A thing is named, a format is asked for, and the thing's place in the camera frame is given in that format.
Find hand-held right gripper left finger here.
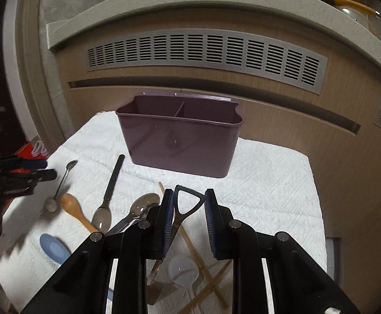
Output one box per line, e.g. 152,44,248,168
20,188,174,314

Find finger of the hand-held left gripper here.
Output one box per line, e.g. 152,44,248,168
0,156,49,171
16,168,59,184

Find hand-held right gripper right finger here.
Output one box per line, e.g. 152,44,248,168
204,188,361,314

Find dark loop-handled metal utensil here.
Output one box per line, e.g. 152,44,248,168
146,185,207,285

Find wooden chopstick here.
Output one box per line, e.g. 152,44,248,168
158,181,229,309
180,262,233,314

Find small metal spoon white knob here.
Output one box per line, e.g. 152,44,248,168
43,159,79,214

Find wooden spoon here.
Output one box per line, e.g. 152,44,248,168
60,193,101,234

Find white plastic spoon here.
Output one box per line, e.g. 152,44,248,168
167,255,201,314

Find dark-handled spoon pale bowl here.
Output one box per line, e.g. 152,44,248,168
91,154,126,234

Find purple plastic utensil holder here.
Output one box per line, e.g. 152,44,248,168
116,93,244,179

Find red floor mat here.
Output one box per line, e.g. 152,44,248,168
15,143,47,171

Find plain metal spoon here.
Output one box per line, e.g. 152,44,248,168
107,211,155,236

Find white textured towel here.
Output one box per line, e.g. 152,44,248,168
0,111,328,314

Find wooden cabinet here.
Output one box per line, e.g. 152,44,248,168
56,10,381,314

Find large grey vent grille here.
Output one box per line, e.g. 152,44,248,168
86,28,329,95

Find speckled stone countertop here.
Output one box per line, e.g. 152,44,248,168
46,0,381,82

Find metal spoon flat dark handle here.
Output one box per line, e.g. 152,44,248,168
110,192,161,234

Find yellow-handled glass lid pot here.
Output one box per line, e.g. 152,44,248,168
331,0,381,46

